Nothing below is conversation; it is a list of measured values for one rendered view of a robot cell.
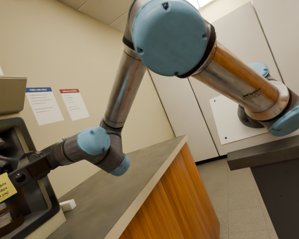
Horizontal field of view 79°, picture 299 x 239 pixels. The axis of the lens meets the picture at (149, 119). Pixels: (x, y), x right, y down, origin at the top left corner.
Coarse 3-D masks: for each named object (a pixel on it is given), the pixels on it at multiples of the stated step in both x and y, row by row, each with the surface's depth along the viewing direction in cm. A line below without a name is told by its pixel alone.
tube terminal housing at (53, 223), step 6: (0, 66) 72; (0, 114) 66; (6, 114) 67; (12, 114) 69; (18, 114) 71; (60, 210) 72; (54, 216) 69; (60, 216) 71; (48, 222) 67; (54, 222) 69; (60, 222) 71; (42, 228) 65; (48, 228) 66; (54, 228) 68; (30, 234) 61; (36, 234) 62; (42, 234) 64; (48, 234) 66
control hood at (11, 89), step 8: (0, 80) 59; (8, 80) 61; (16, 80) 64; (24, 80) 66; (0, 88) 60; (8, 88) 62; (16, 88) 65; (24, 88) 67; (0, 96) 61; (8, 96) 64; (16, 96) 66; (24, 96) 69; (0, 104) 62; (8, 104) 65; (16, 104) 67; (0, 112) 64; (8, 112) 67
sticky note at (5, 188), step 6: (6, 174) 60; (0, 180) 58; (6, 180) 59; (0, 186) 58; (6, 186) 59; (12, 186) 60; (0, 192) 57; (6, 192) 58; (12, 192) 60; (0, 198) 57; (6, 198) 58
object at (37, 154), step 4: (44, 148) 61; (48, 148) 57; (52, 148) 52; (36, 152) 54; (40, 152) 56; (44, 152) 55; (48, 152) 57; (52, 152) 51; (32, 156) 55; (36, 156) 54; (40, 156) 54; (52, 156) 51; (32, 160) 55; (52, 160) 51; (56, 164) 52; (60, 164) 52; (48, 172) 56
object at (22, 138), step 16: (0, 128) 63; (16, 128) 67; (0, 144) 62; (16, 144) 66; (32, 144) 70; (0, 160) 60; (16, 160) 64; (32, 192) 65; (48, 192) 69; (0, 208) 56; (16, 208) 59; (32, 208) 63; (48, 208) 68; (0, 224) 55; (16, 224) 58; (32, 224) 61
